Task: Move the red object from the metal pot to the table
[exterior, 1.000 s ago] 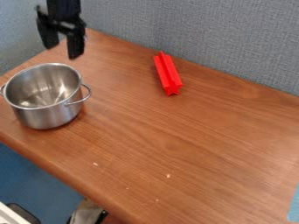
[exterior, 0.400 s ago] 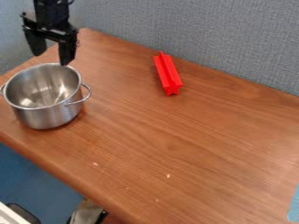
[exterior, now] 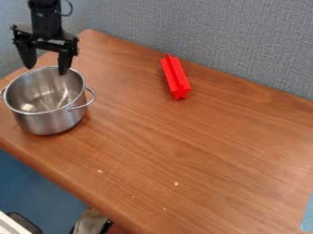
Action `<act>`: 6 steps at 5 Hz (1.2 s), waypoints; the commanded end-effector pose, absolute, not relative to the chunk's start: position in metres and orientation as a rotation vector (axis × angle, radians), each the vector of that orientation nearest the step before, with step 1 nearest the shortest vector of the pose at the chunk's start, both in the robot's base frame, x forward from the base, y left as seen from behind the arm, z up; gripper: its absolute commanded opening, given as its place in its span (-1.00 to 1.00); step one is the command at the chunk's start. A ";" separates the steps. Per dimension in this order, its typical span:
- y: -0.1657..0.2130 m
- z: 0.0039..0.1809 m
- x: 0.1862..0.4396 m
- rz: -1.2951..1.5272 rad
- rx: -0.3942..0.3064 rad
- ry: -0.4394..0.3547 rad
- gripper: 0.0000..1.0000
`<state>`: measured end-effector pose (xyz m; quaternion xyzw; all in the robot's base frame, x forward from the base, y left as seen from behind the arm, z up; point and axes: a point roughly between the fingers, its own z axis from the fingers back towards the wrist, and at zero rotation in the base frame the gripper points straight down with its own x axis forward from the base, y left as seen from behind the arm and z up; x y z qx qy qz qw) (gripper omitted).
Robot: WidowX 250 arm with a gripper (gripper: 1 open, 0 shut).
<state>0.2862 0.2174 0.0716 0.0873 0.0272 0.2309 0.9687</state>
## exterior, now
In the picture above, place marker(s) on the black object at bottom left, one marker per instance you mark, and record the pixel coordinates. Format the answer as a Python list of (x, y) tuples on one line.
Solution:
[(24, 222)]

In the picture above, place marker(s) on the red star-shaped block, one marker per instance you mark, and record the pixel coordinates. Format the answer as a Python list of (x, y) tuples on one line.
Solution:
[(175, 77)]

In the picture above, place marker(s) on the grey table leg bracket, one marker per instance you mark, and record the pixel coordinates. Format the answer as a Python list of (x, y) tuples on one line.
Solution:
[(91, 223)]

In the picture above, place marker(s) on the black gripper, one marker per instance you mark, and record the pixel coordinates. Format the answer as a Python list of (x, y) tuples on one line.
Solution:
[(63, 42)]

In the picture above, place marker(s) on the stainless steel pot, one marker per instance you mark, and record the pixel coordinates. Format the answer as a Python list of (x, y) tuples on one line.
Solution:
[(48, 102)]

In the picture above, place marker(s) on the white object at corner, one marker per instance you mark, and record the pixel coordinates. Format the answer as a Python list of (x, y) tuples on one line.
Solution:
[(10, 226)]

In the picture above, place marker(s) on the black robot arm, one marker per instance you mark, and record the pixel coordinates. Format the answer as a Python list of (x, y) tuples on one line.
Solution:
[(44, 34)]

